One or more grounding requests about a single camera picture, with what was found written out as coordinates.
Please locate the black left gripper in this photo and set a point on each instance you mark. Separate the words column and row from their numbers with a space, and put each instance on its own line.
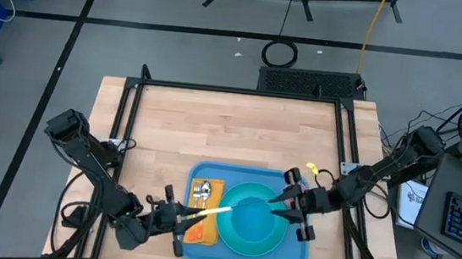
column 167, row 221

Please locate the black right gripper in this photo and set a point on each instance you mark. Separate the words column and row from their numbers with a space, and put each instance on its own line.
column 315, row 201

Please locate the yellow cloth napkin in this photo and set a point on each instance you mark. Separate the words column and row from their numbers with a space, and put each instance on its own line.
column 216, row 196

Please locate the teal plate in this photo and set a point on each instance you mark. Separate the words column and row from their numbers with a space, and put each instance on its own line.
column 223, row 235

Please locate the teal bowl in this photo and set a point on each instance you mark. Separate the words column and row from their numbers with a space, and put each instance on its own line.
column 251, row 223

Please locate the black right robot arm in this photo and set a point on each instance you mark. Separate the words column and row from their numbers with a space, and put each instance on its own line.
column 384, row 170

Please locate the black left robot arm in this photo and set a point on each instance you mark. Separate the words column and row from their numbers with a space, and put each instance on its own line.
column 95, row 167

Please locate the silver mounting plate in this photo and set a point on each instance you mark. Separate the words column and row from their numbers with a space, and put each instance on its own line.
column 346, row 168
column 112, row 143

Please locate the white printed box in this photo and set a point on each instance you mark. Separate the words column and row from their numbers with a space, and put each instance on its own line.
column 413, row 202

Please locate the black perforated computer case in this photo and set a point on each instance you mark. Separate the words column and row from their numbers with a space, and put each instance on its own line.
column 307, row 83

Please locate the blue and white tape roll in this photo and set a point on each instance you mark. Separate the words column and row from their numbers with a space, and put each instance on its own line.
column 430, row 247

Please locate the grey desk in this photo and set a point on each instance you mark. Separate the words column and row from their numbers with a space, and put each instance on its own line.
column 438, row 187

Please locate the black clamp bracket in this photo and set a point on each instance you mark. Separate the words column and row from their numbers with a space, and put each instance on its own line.
column 76, row 216

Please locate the black metal rig frame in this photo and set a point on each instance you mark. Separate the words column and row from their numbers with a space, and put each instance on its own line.
column 239, row 90

